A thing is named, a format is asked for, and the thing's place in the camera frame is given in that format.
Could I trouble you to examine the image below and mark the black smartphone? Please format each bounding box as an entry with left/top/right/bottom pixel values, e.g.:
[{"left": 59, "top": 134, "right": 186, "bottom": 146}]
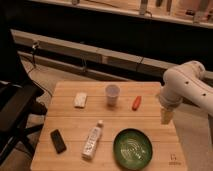
[{"left": 50, "top": 129, "right": 66, "bottom": 154}]

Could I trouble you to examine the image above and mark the translucent plastic cup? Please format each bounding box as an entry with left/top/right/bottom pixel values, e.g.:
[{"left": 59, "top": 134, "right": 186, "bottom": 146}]
[{"left": 105, "top": 84, "right": 120, "bottom": 106}]

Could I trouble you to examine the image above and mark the red pepper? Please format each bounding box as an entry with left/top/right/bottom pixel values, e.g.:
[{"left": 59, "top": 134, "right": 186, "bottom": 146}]
[{"left": 132, "top": 96, "right": 142, "bottom": 110}]

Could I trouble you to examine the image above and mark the green round bowl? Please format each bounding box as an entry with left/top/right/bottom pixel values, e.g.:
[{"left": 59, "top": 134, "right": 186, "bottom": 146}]
[{"left": 113, "top": 128, "right": 153, "bottom": 171}]

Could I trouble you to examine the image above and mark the white sponge block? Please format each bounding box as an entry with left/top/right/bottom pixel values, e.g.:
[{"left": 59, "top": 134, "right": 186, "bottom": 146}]
[{"left": 74, "top": 92, "right": 87, "bottom": 108}]

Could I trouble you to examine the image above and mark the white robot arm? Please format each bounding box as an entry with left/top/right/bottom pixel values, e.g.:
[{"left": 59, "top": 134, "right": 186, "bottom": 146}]
[{"left": 158, "top": 61, "right": 213, "bottom": 124}]

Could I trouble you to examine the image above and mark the pale wooden gripper finger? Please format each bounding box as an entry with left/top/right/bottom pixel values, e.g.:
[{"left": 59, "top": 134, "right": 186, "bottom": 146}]
[{"left": 161, "top": 108, "right": 173, "bottom": 124}]

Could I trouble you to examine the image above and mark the white plastic bottle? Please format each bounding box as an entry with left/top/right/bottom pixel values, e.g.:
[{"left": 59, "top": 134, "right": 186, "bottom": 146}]
[{"left": 82, "top": 120, "right": 103, "bottom": 159}]

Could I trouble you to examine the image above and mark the black office chair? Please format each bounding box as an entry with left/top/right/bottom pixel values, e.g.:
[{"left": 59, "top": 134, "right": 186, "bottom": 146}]
[{"left": 0, "top": 26, "right": 47, "bottom": 165}]

